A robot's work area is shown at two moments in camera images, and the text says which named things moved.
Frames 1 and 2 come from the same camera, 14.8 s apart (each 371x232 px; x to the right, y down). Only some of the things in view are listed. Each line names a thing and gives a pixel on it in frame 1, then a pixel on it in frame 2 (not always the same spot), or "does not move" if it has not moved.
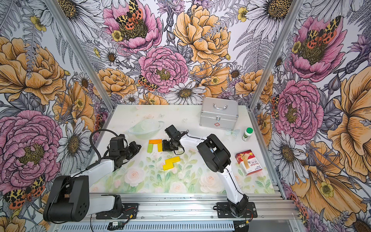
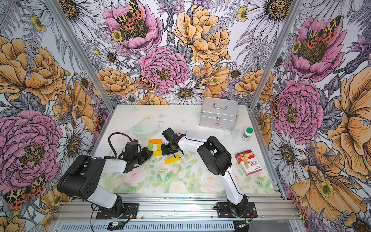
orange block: [155, 141] does not move
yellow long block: [169, 161] does not move
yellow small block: [160, 147] does not move
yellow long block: [168, 166] → [157, 153]
